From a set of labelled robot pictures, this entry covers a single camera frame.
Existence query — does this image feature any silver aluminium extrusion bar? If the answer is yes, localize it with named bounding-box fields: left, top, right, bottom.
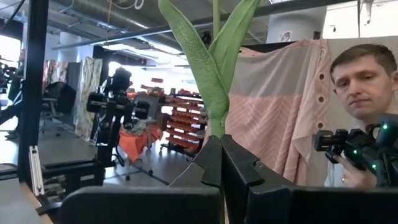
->
left=29, top=145, right=45, bottom=197

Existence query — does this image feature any person's hand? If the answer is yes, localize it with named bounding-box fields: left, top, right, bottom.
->
left=334, top=155, right=379, bottom=190

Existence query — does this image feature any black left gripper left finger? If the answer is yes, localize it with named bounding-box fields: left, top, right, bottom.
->
left=169, top=136, right=223, bottom=189

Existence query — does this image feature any black office chair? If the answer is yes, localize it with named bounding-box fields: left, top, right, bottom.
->
left=39, top=81, right=78, bottom=138

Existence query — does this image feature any pink draped cloth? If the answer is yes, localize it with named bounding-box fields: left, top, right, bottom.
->
left=203, top=37, right=333, bottom=187

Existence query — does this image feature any shelf with red bins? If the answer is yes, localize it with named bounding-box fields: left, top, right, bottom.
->
left=159, top=88, right=208, bottom=156

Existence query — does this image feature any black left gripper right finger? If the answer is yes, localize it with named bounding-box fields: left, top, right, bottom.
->
left=222, top=134, right=293, bottom=224

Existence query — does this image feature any pale patterned fabric hanging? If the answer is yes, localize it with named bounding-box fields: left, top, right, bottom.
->
left=73, top=57, right=104, bottom=142

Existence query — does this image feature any orange draped cloth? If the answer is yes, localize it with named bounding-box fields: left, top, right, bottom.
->
left=118, top=126, right=164, bottom=163

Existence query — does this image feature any person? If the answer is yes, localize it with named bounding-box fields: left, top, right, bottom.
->
left=325, top=43, right=398, bottom=189

